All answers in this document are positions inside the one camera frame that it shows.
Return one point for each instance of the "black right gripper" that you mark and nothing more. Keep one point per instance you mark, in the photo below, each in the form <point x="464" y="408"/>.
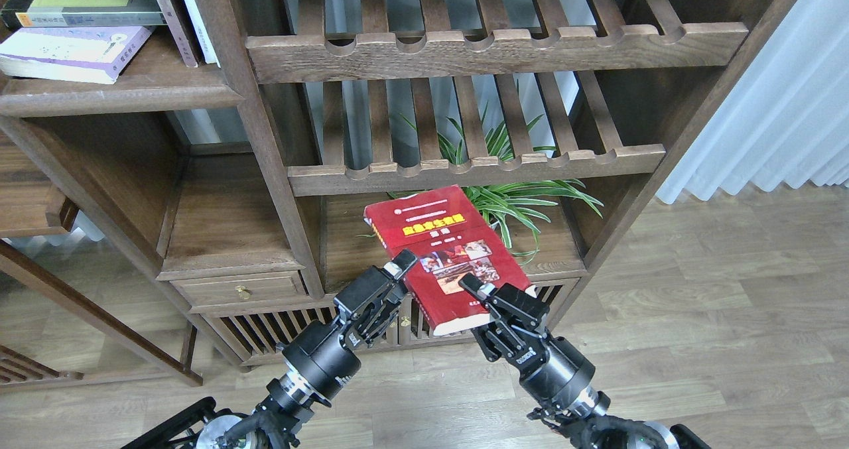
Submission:
<point x="551" y="370"/>

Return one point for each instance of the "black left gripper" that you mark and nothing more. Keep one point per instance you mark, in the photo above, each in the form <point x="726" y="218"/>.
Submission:
<point x="321" y="359"/>

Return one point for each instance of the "red cover book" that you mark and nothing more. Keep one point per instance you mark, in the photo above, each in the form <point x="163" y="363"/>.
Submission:
<point x="450" y="239"/>

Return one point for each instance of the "pale lavender cover book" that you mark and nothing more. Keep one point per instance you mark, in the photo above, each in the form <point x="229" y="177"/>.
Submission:
<point x="88" y="55"/>

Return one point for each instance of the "black yellow-green cover book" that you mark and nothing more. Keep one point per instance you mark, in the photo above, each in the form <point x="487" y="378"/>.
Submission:
<point x="18" y="14"/>

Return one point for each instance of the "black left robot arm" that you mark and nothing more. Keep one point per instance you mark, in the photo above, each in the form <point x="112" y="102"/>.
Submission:
<point x="202" y="426"/>

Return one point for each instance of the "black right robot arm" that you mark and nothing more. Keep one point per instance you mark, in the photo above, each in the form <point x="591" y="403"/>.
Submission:
<point x="607" y="431"/>

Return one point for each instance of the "dark wooden bookshelf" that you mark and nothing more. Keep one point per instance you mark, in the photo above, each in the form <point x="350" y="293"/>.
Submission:
<point x="256" y="172"/>

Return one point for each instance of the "white spine upright book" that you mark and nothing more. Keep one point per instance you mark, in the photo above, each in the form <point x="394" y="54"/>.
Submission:
<point x="201" y="33"/>

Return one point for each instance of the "white pleated curtain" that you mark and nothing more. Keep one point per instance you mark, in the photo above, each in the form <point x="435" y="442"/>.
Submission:
<point x="785" y="121"/>

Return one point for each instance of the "wooden side furniture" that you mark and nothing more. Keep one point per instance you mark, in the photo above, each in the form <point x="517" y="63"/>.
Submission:
<point x="33" y="205"/>

